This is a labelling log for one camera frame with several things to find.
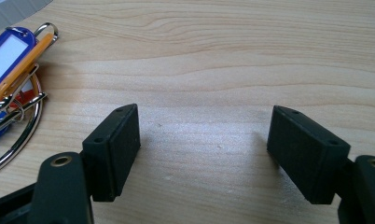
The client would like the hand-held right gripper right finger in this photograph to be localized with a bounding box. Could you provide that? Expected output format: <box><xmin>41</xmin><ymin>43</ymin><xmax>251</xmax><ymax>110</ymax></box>
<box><xmin>266</xmin><ymin>105</ymin><xmax>352</xmax><ymax>205</ymax></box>

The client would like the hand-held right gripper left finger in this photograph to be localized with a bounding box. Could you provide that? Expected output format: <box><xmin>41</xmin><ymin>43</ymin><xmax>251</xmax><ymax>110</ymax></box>
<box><xmin>82</xmin><ymin>103</ymin><xmax>142</xmax><ymax>203</ymax></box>

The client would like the metal snap hook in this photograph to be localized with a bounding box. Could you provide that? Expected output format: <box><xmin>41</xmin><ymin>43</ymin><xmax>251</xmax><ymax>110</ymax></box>
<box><xmin>0</xmin><ymin>63</ymin><xmax>49</xmax><ymax>138</ymax></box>

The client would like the red key tag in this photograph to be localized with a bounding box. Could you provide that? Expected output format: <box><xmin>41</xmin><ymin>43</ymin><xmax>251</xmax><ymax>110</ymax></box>
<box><xmin>8</xmin><ymin>78</ymin><xmax>38</xmax><ymax>110</ymax></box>

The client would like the orange key tag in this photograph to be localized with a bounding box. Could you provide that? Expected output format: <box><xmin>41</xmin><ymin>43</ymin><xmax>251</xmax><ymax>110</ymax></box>
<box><xmin>0</xmin><ymin>32</ymin><xmax>55</xmax><ymax>105</ymax></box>

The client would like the blue key tag white label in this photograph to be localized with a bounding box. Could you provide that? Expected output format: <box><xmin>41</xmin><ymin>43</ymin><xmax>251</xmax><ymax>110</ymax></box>
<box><xmin>0</xmin><ymin>26</ymin><xmax>37</xmax><ymax>94</ymax></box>

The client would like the large metal key ring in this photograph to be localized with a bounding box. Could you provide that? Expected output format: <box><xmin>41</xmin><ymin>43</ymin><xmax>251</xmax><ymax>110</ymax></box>
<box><xmin>0</xmin><ymin>73</ymin><xmax>45</xmax><ymax>177</ymax></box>

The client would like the small metal split ring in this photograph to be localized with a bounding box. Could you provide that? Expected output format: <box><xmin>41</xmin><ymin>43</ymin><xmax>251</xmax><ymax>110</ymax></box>
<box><xmin>33</xmin><ymin>21</ymin><xmax>60</xmax><ymax>43</ymax></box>

